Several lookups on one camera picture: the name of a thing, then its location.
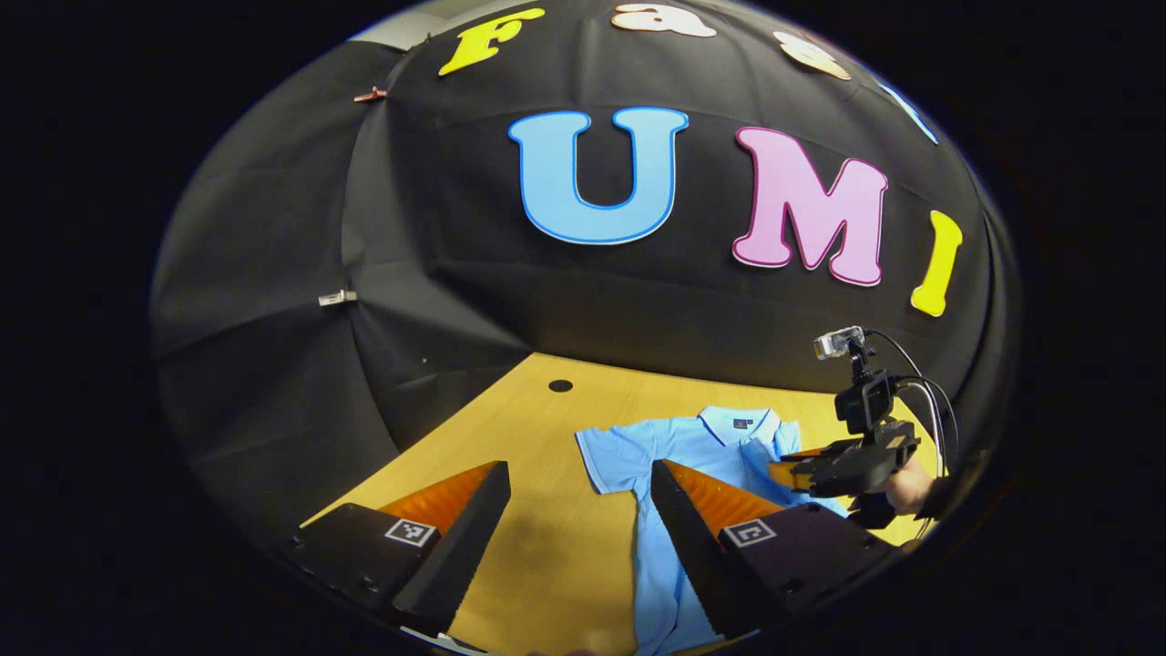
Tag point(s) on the red cloth clip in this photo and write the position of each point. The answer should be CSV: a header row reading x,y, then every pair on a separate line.
x,y
369,94

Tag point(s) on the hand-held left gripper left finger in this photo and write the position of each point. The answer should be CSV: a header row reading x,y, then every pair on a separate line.
x,y
465,547

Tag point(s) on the white cloth clip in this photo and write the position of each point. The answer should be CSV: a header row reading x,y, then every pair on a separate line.
x,y
337,297

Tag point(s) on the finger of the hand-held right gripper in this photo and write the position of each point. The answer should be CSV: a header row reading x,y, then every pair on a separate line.
x,y
824,452
815,478

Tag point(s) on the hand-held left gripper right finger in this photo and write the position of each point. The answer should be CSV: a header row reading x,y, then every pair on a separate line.
x,y
692,565

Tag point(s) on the light blue T-shirt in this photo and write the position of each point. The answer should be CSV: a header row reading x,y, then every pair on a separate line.
x,y
656,456

